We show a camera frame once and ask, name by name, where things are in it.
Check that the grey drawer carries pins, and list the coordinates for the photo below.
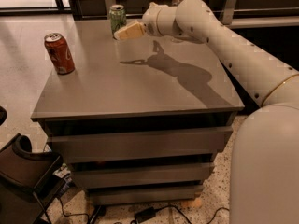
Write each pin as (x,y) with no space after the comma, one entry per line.
(143,175)
(140,145)
(145,195)

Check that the green soda can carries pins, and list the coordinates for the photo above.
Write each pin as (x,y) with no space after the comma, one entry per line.
(117,17)

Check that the black power adapter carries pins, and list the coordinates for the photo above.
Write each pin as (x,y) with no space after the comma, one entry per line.
(145,215)

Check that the right metal wall bracket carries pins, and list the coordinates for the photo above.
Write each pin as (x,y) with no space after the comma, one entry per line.
(227,12)

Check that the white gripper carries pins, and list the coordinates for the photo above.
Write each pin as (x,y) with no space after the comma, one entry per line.
(150,20)

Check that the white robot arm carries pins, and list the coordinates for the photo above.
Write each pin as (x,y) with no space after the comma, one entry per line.
(264,182)

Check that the red soda can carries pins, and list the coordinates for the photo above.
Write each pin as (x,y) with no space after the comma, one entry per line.
(59,53)

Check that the top grey drawer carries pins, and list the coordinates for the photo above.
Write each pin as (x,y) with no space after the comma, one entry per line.
(140,145)

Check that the black chair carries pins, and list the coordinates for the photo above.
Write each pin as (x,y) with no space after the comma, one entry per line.
(28,171)

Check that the grey drawer cabinet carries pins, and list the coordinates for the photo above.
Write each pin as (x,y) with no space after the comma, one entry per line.
(141,85)

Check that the bottom grey drawer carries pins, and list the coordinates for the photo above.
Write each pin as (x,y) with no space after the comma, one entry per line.
(145,195)

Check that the middle grey drawer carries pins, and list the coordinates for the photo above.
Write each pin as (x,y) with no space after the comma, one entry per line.
(143,175)

